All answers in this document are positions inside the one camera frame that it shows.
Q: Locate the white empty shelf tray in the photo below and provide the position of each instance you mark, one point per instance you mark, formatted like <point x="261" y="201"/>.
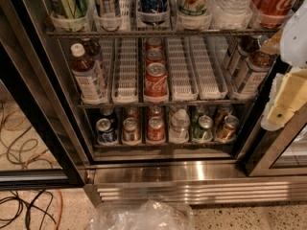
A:
<point x="125" y="72"/>
<point x="209" y="77"/>
<point x="181" y="75"/>

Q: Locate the clear plastic bin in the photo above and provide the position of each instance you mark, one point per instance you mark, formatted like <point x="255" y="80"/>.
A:
<point x="148" y="215"/>

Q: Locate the silver slim can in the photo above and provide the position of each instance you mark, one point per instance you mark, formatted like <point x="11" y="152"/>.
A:
<point x="108" y="8"/>

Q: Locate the front left tea bottle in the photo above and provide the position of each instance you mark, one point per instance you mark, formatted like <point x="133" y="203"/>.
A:
<point x="88" y="74"/>

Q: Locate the bronze can bottom shelf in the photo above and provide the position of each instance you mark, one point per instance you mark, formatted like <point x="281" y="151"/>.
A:
<point x="227" y="129"/>

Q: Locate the tea bottle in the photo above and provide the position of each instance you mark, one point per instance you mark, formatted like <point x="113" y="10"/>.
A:
<point x="93" y="48"/>
<point x="88" y="74"/>
<point x="252" y="72"/>
<point x="238" y="49"/>

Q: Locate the rear left tea bottle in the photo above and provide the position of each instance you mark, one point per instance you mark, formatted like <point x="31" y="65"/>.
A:
<point x="93" y="48"/>

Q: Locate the water bottle bottom shelf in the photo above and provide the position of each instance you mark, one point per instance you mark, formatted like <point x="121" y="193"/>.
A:
<point x="179" y="127"/>

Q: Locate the front coca-cola can middle shelf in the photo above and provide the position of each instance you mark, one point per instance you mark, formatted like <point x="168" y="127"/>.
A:
<point x="156" y="80"/>

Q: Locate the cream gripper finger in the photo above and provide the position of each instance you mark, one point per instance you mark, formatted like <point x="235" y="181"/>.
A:
<point x="272" y="46"/>
<point x="288" y="94"/>

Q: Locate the front right tea bottle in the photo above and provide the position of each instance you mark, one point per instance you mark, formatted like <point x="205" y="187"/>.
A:
<point x="252" y="72"/>

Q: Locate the gold can bottom shelf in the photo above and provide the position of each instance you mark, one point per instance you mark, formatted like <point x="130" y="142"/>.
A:
<point x="131" y="131"/>

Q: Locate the red can bottom shelf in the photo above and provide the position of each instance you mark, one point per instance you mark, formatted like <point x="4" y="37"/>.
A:
<point x="156" y="129"/>

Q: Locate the blue can bottom shelf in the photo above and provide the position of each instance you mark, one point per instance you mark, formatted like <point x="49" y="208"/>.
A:
<point x="105" y="130"/>

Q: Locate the glass fridge door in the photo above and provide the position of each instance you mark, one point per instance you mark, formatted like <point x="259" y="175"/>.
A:
<point x="35" y="72"/>

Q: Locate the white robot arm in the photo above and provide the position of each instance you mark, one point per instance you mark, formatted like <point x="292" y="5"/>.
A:
<point x="293" y="44"/>

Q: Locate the rear right tea bottle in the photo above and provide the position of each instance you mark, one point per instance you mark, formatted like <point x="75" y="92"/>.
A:
<point x="238" y="49"/>

